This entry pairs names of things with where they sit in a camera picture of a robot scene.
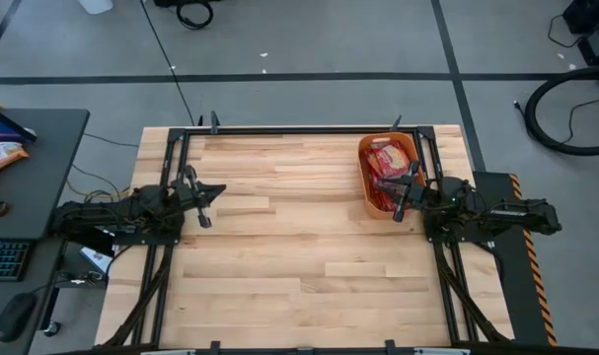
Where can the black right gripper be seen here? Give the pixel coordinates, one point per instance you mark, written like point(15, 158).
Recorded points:
point(413, 192)

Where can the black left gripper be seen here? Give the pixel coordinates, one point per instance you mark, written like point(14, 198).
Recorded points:
point(188, 190)

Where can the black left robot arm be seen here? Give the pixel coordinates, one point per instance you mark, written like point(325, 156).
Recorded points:
point(146, 207)

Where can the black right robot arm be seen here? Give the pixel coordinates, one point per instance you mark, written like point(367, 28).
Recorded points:
point(516, 214)

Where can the orange plastic basket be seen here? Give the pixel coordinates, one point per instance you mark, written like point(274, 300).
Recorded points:
point(378, 215)

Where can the black controller box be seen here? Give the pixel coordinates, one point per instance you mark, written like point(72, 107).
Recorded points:
point(94, 242)

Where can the white booklet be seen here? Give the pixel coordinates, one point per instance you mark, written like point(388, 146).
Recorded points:
point(97, 259)

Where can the black floor plate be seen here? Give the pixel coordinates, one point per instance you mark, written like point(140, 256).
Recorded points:
point(511, 296)

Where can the yellow black hazard tape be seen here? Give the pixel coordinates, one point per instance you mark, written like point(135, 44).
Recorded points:
point(535, 266)

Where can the black desk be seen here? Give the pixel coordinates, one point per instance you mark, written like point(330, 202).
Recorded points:
point(37, 163)

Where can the black caster wheel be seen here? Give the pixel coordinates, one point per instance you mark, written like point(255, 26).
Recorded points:
point(52, 328)

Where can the orange snack bag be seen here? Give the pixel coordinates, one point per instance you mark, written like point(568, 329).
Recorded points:
point(0, 155)

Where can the black backlit keyboard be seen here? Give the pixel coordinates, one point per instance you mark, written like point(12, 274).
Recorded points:
point(5, 259)

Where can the laptop screen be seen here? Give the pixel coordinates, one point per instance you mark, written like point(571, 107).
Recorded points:
point(3, 129)

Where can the white bucket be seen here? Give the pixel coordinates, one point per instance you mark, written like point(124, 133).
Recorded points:
point(96, 5)

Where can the black computer mouse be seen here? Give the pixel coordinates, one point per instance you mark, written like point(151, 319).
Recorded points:
point(15, 315)

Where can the black aluminium rig frame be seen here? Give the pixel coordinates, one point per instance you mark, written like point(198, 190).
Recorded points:
point(254, 130)

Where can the black frame clamp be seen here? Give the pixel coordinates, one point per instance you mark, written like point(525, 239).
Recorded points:
point(390, 347)
point(214, 347)

